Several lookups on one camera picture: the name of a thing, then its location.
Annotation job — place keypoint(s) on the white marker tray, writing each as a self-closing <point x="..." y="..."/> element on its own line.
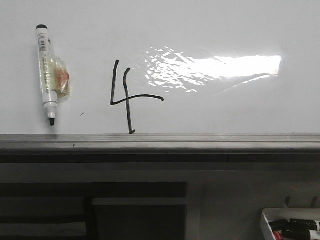
<point x="272" y="214"/>

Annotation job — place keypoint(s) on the white black-tip whiteboard marker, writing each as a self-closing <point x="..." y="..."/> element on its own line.
<point x="53" y="73"/>

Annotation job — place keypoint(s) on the black marker lower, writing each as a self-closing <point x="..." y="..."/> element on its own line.
<point x="279" y="225"/>

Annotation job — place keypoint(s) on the red capped marker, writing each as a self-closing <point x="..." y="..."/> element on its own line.
<point x="291" y="235"/>

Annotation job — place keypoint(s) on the black capped marker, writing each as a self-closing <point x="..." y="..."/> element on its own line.
<point x="313" y="225"/>

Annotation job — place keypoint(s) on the dark cabinet frame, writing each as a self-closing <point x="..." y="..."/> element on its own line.
<point x="93" y="211"/>

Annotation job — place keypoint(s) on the white whiteboard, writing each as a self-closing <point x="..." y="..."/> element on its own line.
<point x="161" y="80"/>

